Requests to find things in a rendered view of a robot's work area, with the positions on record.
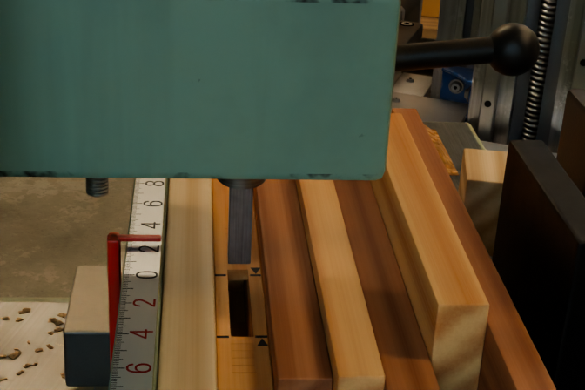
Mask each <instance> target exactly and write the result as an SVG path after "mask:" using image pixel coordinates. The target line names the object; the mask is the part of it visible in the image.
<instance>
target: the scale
mask: <svg viewBox="0 0 585 390"><path fill-rule="evenodd" d="M164 201H165V178H136V184H135V192H134V199H133V206H132V213H131V226H130V233H129V234H139V235H161V241H162V228H163V215H164ZM161 241H159V242H157V241H128V248H127V255H126V262H125V269H124V283H123V290H122V297H121V305H120V312H119V319H118V332H117V339H116V346H115V353H114V361H113V368H112V376H111V389H110V390H152V375H153V362H154V349H155V335H156V322H157V308H158V282H159V268H160V255H161Z"/></svg>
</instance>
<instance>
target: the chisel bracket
mask: <svg viewBox="0 0 585 390"><path fill-rule="evenodd" d="M400 6H401V0H0V177H52V178H217V179H218V181H219V182H220V183H221V184H222V185H225V186H227V187H230V188H234V189H252V188H255V187H258V186H260V185H262V184H263V183H264V182H265V181H266V179H311V180H377V179H381V178H382V176H383V174H384V172H385V170H386V165H387V147H388V138H389V128H390V118H391V109H392V100H393V81H394V72H395V62H396V53H397V43H398V34H399V24H400Z"/></svg>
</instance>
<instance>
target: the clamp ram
mask: <svg viewBox="0 0 585 390"><path fill-rule="evenodd" d="M492 261H493V263H494V266H495V268H496V270H497V272H498V273H499V275H500V277H501V280H502V282H503V284H504V286H505V287H506V289H507V291H508V294H509V296H510V298H511V300H512V301H513V303H514V306H515V308H516V310H517V312H518V313H519V315H520V317H521V320H522V322H523V324H524V326H525V327H526V329H527V331H528V334H529V336H530V338H531V340H532V341H533V343H534V345H535V348H536V350H537V352H538V354H539V355H540V357H541V360H542V362H543V364H544V366H545V367H546V369H547V371H548V374H549V376H550V378H551V380H552V381H553V383H554V385H555V388H556V390H585V198H584V196H583V195H582V193H581V192H580V190H579V189H578V188H577V186H576V185H575V183H574V182H573V181H572V179H571V178H570V177H569V175H568V174H567V173H566V172H565V170H564V169H563V168H562V166H561V165H560V163H559V162H558V161H557V159H556V158H555V156H554V155H553V153H552V152H551V151H550V150H549V148H548V147H547V146H546V145H545V143H544V142H543V141H541V140H510V142H509V145H508V155H507V162H506V168H505V174H504V180H503V187H502V193H501V204H500V210H499V217H498V223H497V229H496V235H495V242H494V253H493V259H492Z"/></svg>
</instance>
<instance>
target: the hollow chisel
mask: <svg viewBox="0 0 585 390"><path fill-rule="evenodd" d="M252 202H253V188H252V189H234V188H230V187H229V214H228V247H227V256H228V264H251V249H252Z"/></svg>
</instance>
